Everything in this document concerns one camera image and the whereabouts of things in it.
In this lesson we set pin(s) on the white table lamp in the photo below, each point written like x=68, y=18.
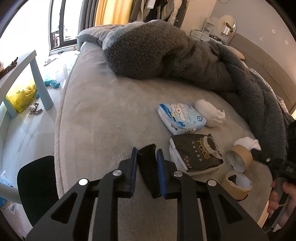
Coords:
x=225, y=30

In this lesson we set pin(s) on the light grey bed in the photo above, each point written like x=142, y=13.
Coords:
x=104, y=115

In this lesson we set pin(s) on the blue printed package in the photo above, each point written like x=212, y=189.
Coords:
x=4, y=202

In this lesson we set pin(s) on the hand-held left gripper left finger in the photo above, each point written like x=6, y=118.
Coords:
x=133, y=171

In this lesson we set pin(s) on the dark brown tissue pack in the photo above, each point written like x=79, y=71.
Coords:
x=196, y=157

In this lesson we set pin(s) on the brown tape roll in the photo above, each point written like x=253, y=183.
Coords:
x=231, y=188
x=245, y=154

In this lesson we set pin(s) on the grey padded headboard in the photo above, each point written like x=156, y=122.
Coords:
x=266, y=60

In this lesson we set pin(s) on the white desktop organiser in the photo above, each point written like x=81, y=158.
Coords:
x=204, y=32

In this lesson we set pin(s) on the grey fleece blanket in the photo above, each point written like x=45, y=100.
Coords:
x=150, y=51

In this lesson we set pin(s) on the white slipper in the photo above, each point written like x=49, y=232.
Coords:
x=49, y=62

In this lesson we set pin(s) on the row of hanging clothes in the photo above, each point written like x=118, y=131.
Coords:
x=166, y=10

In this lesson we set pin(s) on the dark trash bin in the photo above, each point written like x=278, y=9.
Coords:
x=34, y=185

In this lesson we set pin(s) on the dark framed window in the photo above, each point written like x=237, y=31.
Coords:
x=67, y=42

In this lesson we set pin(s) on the white rolled sock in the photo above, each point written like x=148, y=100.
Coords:
x=208, y=113

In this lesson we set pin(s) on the yellow plastic bag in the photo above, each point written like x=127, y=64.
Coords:
x=20, y=97

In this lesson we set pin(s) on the round wall mirror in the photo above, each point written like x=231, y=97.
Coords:
x=229, y=20

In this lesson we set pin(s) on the teal plush toy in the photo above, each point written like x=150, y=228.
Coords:
x=50, y=83

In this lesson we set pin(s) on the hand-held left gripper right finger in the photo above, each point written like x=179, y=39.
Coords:
x=161, y=171

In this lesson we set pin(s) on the black cloth piece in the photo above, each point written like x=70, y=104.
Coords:
x=148, y=166

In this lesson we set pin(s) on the small white crumpled tissue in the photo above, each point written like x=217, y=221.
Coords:
x=246, y=141

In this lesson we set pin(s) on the tan pillow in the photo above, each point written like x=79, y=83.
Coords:
x=238, y=53

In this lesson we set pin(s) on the dark folding fan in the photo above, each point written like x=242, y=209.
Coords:
x=9, y=68

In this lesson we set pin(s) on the yellow curtain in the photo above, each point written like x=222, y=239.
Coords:
x=113, y=11

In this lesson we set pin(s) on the grey curtain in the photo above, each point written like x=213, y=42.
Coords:
x=89, y=14

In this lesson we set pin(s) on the person's right hand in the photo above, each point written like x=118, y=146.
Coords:
x=291, y=197

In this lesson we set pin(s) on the pale blue table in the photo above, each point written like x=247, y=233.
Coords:
x=13, y=69

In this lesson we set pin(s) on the blue cartoon tissue pack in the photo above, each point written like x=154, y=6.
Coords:
x=178, y=115

